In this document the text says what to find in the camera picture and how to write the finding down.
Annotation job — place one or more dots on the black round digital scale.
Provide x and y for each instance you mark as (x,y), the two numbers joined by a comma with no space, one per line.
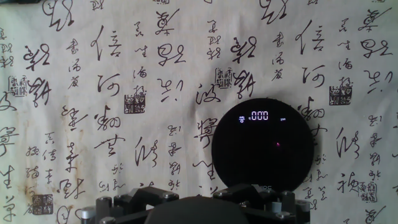
(264,155)

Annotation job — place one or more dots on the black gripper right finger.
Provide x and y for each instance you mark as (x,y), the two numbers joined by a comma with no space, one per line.
(267,205)

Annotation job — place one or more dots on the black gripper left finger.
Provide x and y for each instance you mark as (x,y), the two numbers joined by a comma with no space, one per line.
(130,205)

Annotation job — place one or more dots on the beige calligraphy print cloth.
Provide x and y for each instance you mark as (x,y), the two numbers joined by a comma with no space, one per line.
(93,124)

